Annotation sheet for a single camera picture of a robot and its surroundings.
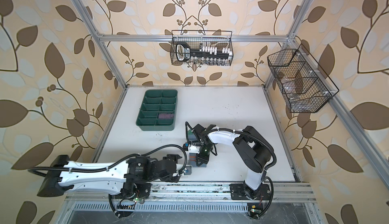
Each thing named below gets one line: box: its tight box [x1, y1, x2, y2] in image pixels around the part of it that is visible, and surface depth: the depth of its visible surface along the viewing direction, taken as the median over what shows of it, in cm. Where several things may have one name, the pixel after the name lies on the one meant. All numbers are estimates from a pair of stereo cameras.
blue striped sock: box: [187, 129, 200, 168], surface depth 79 cm
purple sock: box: [158, 113, 175, 119], surface depth 98 cm
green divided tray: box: [135, 89, 178, 131], surface depth 104 cm
